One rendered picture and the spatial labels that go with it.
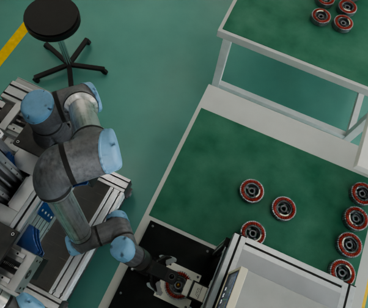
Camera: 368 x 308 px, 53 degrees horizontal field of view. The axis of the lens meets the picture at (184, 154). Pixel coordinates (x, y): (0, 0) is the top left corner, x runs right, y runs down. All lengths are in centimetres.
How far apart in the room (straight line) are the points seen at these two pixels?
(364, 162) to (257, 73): 171
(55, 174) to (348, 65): 175
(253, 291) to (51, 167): 63
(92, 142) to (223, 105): 107
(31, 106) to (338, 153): 142
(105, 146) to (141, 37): 221
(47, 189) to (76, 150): 13
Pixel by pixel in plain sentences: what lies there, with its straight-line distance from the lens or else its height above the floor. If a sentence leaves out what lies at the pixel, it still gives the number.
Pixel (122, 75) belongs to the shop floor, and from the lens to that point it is 290.
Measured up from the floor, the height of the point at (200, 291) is 92.
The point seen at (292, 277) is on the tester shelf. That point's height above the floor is 111.
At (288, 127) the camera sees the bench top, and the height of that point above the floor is 75.
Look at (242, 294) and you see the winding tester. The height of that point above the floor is 132.
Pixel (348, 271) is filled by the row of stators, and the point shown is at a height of 77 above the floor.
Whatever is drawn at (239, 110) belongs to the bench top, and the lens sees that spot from 193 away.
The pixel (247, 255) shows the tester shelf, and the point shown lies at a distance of 132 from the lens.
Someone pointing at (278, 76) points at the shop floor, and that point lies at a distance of 305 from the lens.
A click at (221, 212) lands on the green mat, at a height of 75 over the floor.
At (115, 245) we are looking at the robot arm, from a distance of 124.
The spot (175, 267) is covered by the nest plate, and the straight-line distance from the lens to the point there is 162.
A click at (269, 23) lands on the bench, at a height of 75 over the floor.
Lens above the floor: 239
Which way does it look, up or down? 67 degrees down
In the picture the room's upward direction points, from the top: 10 degrees clockwise
